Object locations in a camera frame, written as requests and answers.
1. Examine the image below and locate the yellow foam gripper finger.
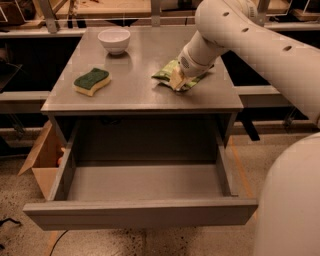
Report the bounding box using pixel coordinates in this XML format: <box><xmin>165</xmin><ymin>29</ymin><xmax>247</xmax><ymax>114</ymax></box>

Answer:
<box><xmin>169</xmin><ymin>67</ymin><xmax>192</xmax><ymax>91</ymax></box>

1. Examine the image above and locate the green jalapeno chip bag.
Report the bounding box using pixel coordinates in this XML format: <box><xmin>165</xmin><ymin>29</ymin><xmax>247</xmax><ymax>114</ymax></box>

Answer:
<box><xmin>152</xmin><ymin>59</ymin><xmax>206</xmax><ymax>92</ymax></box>

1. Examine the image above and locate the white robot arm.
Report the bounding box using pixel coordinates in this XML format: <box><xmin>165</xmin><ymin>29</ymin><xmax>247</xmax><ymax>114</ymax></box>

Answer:
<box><xmin>170</xmin><ymin>0</ymin><xmax>320</xmax><ymax>256</ymax></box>

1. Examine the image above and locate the grey drawer cabinet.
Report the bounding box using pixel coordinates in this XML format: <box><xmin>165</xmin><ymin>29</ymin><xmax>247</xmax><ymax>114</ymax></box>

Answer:
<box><xmin>42</xmin><ymin>26</ymin><xmax>243</xmax><ymax>161</ymax></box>

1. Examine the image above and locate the open grey top drawer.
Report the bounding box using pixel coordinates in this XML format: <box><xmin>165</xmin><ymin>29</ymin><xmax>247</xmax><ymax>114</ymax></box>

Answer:
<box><xmin>23</xmin><ymin>118</ymin><xmax>258</xmax><ymax>230</ymax></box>

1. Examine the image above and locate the white ceramic bowl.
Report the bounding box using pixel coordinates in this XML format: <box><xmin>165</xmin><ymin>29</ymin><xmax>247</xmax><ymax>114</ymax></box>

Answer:
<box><xmin>98</xmin><ymin>27</ymin><xmax>131</xmax><ymax>55</ymax></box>

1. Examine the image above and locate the green and yellow sponge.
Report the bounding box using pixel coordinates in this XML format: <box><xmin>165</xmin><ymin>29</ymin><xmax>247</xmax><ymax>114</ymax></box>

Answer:
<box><xmin>73</xmin><ymin>68</ymin><xmax>111</xmax><ymax>97</ymax></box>

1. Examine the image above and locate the brown cardboard box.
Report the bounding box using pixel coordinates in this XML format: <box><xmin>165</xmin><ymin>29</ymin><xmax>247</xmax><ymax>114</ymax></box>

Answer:
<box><xmin>18</xmin><ymin>121</ymin><xmax>64</xmax><ymax>199</ymax></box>

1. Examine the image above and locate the grey metal shelf rail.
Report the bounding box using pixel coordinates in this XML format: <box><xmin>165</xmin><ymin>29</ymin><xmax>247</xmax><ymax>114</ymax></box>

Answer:
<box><xmin>0</xmin><ymin>91</ymin><xmax>49</xmax><ymax>114</ymax></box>

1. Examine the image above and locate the black floor cable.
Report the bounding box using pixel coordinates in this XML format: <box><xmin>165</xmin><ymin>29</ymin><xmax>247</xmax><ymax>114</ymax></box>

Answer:
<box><xmin>48</xmin><ymin>229</ymin><xmax>70</xmax><ymax>256</ymax></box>

